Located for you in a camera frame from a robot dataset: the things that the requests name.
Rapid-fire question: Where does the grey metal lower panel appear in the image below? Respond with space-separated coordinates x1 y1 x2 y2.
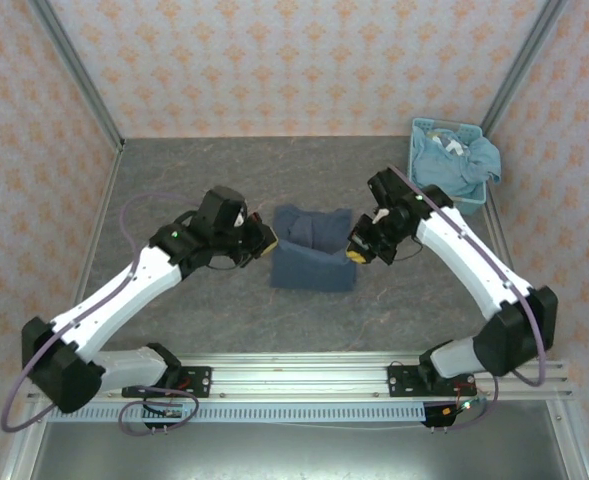
3 399 589 480

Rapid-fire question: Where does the slotted grey cable duct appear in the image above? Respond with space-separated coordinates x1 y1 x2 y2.
48 402 428 424

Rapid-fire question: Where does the aluminium mounting rail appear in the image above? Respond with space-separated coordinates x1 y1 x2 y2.
26 352 575 401

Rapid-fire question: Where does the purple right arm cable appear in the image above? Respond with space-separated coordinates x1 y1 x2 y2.
388 165 548 432

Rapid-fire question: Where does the small circuit board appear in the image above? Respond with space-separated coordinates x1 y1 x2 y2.
441 397 490 419
143 404 185 421

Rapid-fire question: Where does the aluminium corner post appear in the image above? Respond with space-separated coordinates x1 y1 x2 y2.
26 0 125 151
481 0 570 136

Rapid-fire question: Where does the light blue t-shirt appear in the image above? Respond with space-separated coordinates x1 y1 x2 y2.
412 130 503 197

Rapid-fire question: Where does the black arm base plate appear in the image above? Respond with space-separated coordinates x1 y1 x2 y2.
121 366 214 400
387 363 478 400

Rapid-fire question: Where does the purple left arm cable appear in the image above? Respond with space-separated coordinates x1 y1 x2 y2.
0 192 210 437

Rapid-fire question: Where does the dark blue t-shirt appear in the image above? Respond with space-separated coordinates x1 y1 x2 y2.
268 204 359 294

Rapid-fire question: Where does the light blue plastic basket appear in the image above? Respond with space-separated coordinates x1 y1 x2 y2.
406 117 489 217

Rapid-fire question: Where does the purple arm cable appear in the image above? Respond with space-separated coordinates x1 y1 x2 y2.
0 192 210 437
388 165 548 432

